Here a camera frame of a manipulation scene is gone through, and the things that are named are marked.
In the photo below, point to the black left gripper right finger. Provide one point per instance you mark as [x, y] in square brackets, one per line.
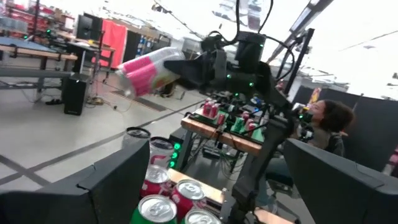
[342, 196]

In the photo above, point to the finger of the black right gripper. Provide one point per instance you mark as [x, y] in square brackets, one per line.
[196, 70]

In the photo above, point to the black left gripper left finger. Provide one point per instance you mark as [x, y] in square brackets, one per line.
[93, 202]

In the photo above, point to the pink and white can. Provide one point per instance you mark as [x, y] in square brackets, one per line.
[143, 76]

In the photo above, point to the green soda can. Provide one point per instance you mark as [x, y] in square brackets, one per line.
[155, 210]
[200, 217]

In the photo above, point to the tall slim white can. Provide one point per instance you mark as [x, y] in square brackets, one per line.
[161, 152]
[136, 133]

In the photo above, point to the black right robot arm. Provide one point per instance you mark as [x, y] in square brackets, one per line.
[250, 53]

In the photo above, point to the wooden workbench with cans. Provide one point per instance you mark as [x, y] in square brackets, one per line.
[217, 137]

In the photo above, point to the black partition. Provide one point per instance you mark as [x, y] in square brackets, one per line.
[373, 130]

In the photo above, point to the person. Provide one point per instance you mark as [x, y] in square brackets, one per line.
[334, 116]

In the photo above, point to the red cloth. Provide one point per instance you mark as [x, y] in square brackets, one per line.
[113, 43]

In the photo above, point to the black overhead light bar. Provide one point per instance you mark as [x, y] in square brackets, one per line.
[306, 17]

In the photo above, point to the black computer tower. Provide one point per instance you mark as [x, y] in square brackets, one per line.
[76, 96]

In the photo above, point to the black monitor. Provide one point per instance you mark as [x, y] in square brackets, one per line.
[88, 28]

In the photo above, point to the black frame post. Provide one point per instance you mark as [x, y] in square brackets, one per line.
[300, 59]

